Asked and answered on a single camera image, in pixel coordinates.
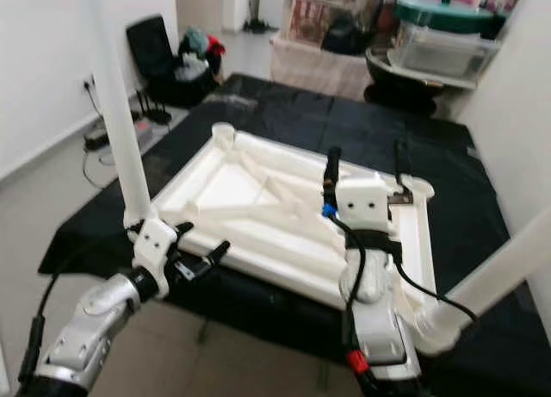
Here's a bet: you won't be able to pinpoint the red stuffed toy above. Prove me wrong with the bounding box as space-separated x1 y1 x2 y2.
205 35 225 58

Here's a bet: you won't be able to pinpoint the red printed carton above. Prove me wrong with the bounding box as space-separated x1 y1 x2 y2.
291 0 337 45

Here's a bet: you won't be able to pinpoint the black charger cable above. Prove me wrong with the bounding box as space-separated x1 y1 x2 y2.
82 91 130 191

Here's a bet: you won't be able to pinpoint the green stuffed toy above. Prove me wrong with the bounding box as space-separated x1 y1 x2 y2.
181 28 209 55

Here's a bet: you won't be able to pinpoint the black folding chair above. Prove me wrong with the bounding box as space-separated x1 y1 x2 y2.
125 16 225 109

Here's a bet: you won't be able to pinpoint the clear tape patch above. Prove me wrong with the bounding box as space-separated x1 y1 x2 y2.
211 96 259 114

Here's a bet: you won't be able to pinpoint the beige cloth covered bench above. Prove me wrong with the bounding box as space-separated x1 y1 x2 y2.
269 34 375 101

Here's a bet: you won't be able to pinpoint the black wifi router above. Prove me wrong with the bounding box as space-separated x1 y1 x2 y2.
138 87 173 125

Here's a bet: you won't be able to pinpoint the green pot with lid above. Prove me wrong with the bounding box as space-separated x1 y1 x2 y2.
394 0 498 34

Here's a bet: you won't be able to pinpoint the dark green slippers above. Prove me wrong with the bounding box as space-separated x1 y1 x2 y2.
243 18 272 34

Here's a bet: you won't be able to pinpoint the white plastic table top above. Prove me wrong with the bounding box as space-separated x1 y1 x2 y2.
129 124 436 325

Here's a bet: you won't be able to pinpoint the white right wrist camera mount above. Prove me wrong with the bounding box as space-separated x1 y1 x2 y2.
334 171 397 239

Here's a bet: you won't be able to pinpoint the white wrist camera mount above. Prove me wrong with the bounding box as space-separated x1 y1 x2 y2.
132 218 182 273
334 171 397 239

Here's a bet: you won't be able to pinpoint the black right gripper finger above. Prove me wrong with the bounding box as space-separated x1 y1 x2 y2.
393 139 414 204
323 147 344 204

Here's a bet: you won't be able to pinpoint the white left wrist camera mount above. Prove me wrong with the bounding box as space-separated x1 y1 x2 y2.
132 218 182 273

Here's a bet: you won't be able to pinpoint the white plastic bag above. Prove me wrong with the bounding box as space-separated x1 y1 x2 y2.
175 54 207 81

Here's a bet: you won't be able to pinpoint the black wok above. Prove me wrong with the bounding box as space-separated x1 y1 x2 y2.
363 48 461 115

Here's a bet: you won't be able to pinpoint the black bag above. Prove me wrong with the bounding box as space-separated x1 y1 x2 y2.
320 0 388 55

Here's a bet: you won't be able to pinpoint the black tablecloth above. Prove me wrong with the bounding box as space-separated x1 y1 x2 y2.
39 72 551 397

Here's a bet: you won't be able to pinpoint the black power strip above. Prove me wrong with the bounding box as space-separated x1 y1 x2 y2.
84 128 115 152

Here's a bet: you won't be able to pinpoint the orange lidded storage box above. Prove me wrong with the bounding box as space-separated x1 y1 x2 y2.
288 0 362 47

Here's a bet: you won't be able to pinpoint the clear plastic storage box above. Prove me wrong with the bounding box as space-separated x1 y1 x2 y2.
392 22 502 78

